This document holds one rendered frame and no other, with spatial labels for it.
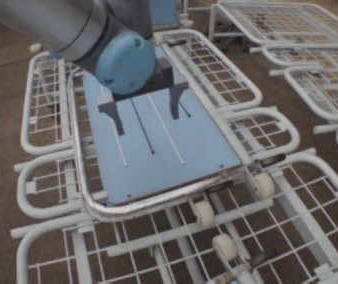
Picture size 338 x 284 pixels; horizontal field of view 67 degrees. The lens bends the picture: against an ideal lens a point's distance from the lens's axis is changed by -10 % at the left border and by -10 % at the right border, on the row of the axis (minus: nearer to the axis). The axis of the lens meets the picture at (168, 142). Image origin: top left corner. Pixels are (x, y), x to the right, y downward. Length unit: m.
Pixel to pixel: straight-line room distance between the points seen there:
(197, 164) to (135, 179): 0.16
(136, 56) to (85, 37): 0.06
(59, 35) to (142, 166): 0.48
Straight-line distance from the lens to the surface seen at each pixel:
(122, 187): 0.68
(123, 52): 0.32
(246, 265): 0.62
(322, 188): 1.56
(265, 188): 0.66
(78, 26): 0.31
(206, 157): 0.72
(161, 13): 1.58
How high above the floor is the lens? 1.10
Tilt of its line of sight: 45 degrees down
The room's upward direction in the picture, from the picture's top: straight up
